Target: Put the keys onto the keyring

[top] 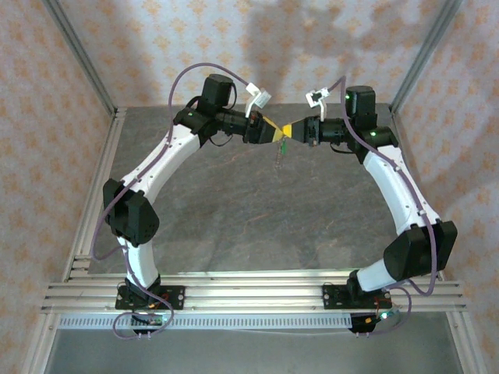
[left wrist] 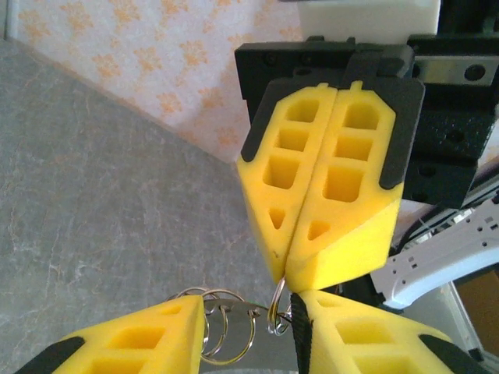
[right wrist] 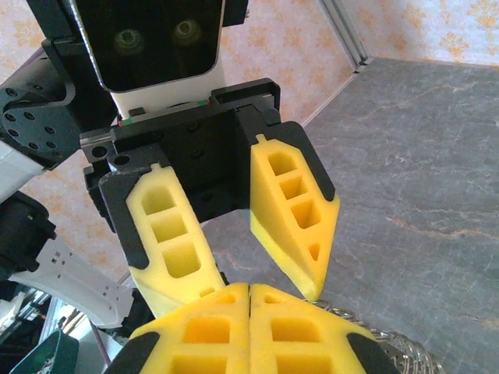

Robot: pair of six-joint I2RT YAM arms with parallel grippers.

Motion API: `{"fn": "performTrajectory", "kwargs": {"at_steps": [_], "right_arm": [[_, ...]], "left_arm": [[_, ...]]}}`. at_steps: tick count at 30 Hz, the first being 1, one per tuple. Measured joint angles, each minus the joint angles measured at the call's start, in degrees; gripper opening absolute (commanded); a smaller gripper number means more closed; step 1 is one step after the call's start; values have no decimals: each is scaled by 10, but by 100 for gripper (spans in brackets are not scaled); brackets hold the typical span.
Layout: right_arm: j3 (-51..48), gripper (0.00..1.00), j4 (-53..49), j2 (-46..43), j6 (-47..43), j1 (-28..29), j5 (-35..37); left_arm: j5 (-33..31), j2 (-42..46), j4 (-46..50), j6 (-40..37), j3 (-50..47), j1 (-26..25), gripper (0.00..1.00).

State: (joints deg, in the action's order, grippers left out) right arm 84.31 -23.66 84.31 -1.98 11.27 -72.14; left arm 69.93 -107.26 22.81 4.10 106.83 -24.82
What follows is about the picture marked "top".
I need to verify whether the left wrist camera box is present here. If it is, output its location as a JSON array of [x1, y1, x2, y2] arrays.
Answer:
[[244, 82, 273, 118]]

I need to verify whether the slotted grey cable duct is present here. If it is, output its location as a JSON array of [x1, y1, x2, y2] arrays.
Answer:
[[58, 314, 354, 331]]

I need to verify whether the grey metal sheet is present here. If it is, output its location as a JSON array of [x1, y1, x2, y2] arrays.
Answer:
[[46, 329, 467, 374]]

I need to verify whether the black controller board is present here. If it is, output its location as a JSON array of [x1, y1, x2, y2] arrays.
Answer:
[[130, 311, 175, 337], [348, 307, 398, 337]]

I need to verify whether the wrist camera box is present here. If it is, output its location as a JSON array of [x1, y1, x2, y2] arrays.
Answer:
[[306, 87, 332, 122], [244, 82, 273, 118]]

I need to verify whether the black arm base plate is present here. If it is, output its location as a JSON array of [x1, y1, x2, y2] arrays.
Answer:
[[322, 284, 354, 311], [115, 285, 186, 311]]

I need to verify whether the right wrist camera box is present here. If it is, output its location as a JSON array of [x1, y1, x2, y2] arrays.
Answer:
[[306, 87, 332, 122]]

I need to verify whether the silver keyring chain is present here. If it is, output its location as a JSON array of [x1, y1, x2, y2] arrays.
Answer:
[[274, 138, 288, 171]]

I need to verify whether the aluminium table side rail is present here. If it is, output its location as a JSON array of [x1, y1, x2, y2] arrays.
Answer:
[[21, 108, 128, 374], [389, 108, 490, 374]]

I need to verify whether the aluminium frame post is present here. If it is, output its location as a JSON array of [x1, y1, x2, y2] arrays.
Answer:
[[41, 0, 119, 118], [389, 0, 464, 114]]

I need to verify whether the aluminium base rail beam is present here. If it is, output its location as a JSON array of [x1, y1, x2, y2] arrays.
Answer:
[[41, 272, 468, 313]]

